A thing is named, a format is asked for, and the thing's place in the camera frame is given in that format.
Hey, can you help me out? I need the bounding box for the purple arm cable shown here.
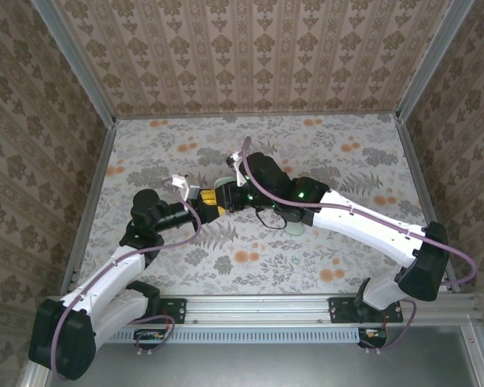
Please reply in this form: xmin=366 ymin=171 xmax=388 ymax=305
xmin=50 ymin=177 xmax=205 ymax=382
xmin=241 ymin=136 xmax=479 ymax=354

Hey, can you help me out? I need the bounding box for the floral print tablecloth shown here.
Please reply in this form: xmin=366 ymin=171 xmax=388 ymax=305
xmin=78 ymin=112 xmax=449 ymax=296

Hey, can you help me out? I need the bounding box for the grey slotted cable duct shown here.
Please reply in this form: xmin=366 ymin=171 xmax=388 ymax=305
xmin=104 ymin=326 xmax=362 ymax=344

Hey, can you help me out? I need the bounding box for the grey metal sheet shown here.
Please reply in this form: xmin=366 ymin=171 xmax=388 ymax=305
xmin=22 ymin=325 xmax=484 ymax=387

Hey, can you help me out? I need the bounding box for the black controller board with wires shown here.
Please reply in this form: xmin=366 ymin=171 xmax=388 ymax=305
xmin=357 ymin=327 xmax=388 ymax=348
xmin=133 ymin=328 xmax=167 ymax=350

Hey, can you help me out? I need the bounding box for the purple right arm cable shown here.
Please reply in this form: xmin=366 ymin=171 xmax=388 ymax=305
xmin=241 ymin=136 xmax=479 ymax=354

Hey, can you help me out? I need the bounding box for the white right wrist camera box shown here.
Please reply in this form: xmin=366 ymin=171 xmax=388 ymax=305
xmin=225 ymin=151 xmax=248 ymax=187

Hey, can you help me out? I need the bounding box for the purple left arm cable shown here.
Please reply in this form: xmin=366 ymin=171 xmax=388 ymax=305
xmin=50 ymin=177 xmax=205 ymax=382

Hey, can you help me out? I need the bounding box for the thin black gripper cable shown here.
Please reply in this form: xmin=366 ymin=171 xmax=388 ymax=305
xmin=256 ymin=206 xmax=292 ymax=231

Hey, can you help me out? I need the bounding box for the aluminium frame post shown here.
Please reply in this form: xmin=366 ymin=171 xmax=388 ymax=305
xmin=394 ymin=0 xmax=477 ymax=122
xmin=28 ymin=0 xmax=119 ymax=127

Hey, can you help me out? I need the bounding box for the aluminium side rail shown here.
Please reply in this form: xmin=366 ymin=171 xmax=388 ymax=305
xmin=60 ymin=119 xmax=118 ymax=298
xmin=394 ymin=114 xmax=463 ymax=294

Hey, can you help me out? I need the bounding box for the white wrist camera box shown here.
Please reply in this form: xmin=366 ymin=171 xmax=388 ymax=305
xmin=170 ymin=173 xmax=202 ymax=202
xmin=225 ymin=151 xmax=248 ymax=187

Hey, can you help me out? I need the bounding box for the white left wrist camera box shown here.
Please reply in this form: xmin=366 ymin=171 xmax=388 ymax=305
xmin=170 ymin=173 xmax=202 ymax=202

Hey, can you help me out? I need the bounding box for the aluminium front rail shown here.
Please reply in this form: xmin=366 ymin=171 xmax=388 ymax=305
xmin=44 ymin=293 xmax=481 ymax=327

